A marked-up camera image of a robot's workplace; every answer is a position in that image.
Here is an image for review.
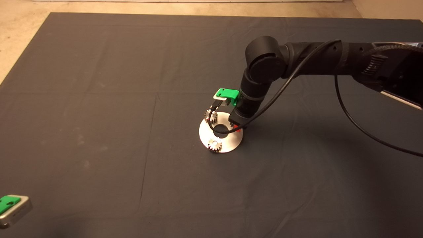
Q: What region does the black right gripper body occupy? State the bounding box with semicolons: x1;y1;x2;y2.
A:
229;101;253;128

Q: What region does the round metal carrier plate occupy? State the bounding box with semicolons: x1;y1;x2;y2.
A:
199;112;244;153

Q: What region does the dark grey table cloth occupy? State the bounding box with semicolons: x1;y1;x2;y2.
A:
0;13;423;238

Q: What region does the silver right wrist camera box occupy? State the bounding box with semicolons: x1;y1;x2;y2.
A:
212;93;231;107

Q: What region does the green right camera mount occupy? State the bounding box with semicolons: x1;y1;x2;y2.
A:
215;88;240;107

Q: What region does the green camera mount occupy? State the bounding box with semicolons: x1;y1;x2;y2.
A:
0;196;21;215
215;88;240;107

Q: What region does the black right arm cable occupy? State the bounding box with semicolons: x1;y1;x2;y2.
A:
334;75;423;157

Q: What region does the green left camera mount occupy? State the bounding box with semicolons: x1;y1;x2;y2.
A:
0;196;21;215

